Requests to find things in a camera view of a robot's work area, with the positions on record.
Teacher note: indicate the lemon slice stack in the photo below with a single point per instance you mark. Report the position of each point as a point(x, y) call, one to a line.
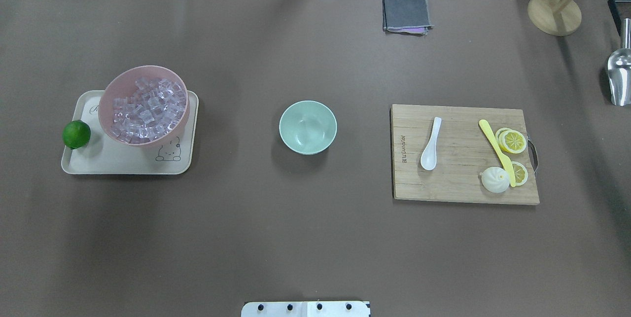
point(511, 141)

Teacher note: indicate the grey folded cloth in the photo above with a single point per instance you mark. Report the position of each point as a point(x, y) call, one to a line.
point(406, 17)

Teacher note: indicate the single lemon slice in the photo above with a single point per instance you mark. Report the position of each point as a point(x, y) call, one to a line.
point(520, 172)

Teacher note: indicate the white ceramic spoon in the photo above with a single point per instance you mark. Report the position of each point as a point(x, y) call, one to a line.
point(428, 159)

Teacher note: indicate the mint green bowl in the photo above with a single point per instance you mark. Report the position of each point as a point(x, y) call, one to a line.
point(308, 127)

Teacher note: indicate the yellow plastic knife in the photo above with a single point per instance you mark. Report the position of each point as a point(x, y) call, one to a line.
point(504, 159)

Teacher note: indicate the beige plastic tray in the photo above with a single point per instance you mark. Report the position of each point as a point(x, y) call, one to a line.
point(103, 155)

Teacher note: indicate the wooden mug tree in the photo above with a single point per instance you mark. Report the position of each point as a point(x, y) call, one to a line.
point(555, 17)

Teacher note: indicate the green lime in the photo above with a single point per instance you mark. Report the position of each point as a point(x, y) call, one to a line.
point(76, 134)

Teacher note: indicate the clear ice cubes pile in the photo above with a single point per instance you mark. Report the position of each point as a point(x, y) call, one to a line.
point(153, 110)

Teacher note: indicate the metal ice scoop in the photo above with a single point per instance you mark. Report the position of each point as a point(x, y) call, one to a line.
point(619, 68)

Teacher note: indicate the pink bowl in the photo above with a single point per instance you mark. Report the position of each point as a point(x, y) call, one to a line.
point(124, 86)

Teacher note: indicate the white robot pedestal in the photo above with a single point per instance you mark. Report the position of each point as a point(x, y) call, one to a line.
point(344, 308)

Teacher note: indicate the bamboo cutting board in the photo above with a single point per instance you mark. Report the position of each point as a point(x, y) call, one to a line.
point(463, 152)

